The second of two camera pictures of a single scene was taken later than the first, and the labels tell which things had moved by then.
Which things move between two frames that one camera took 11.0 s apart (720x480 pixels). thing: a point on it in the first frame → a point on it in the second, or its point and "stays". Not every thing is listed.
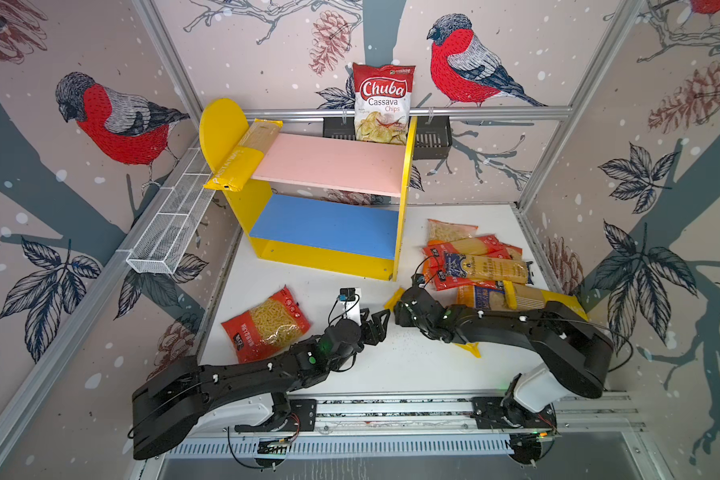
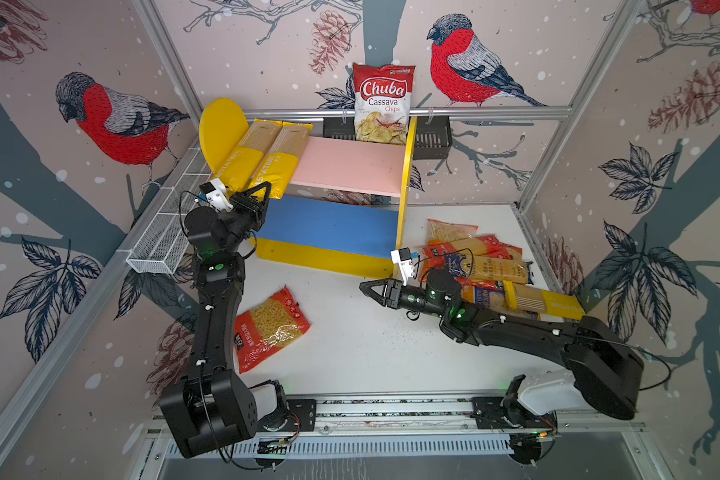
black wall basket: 432,139 stays
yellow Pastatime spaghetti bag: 246,157 stays
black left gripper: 373,338 → 244,204
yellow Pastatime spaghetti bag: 527,297 stays
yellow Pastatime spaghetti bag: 473,348 → 281,157
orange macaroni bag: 445,231 stays
